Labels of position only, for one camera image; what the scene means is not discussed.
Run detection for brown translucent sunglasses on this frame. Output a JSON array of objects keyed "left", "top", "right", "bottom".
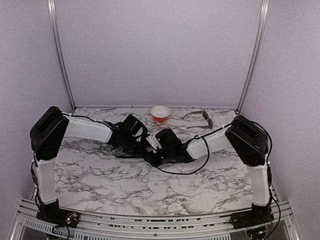
[{"left": 181, "top": 109, "right": 214, "bottom": 130}]

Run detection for black woven glasses case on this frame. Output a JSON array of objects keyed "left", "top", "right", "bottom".
[{"left": 113, "top": 151, "right": 145, "bottom": 159}]

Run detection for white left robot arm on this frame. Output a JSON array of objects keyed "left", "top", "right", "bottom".
[{"left": 30, "top": 106, "right": 148, "bottom": 223}]

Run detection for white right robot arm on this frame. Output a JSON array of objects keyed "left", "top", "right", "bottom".
[{"left": 143, "top": 115, "right": 272, "bottom": 224}]

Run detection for white bowl orange outside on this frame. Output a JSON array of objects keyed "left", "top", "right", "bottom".
[{"left": 150, "top": 105, "right": 171, "bottom": 122}]

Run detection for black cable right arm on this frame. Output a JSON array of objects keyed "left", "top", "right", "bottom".
[{"left": 156, "top": 119, "right": 273, "bottom": 175}]

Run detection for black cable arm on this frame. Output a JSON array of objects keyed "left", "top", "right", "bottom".
[
  {"left": 33, "top": 113, "right": 141, "bottom": 158},
  {"left": 156, "top": 119, "right": 273, "bottom": 175}
]

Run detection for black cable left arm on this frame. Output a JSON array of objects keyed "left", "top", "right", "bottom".
[{"left": 33, "top": 113, "right": 141, "bottom": 158}]

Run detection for aluminium frame rail back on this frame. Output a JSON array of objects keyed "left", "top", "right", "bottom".
[{"left": 74, "top": 104, "right": 238, "bottom": 110}]

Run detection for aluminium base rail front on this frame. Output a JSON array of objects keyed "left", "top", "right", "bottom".
[{"left": 9, "top": 199, "right": 301, "bottom": 240}]

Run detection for aluminium frame post left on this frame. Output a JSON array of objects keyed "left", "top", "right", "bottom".
[{"left": 47, "top": 0, "right": 77, "bottom": 112}]

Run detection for aluminium frame post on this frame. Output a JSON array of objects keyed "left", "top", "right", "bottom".
[
  {"left": 47, "top": 0, "right": 77, "bottom": 112},
  {"left": 235, "top": 0, "right": 270, "bottom": 114}
]

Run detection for aluminium frame post right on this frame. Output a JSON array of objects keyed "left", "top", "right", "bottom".
[{"left": 235, "top": 0, "right": 270, "bottom": 114}]

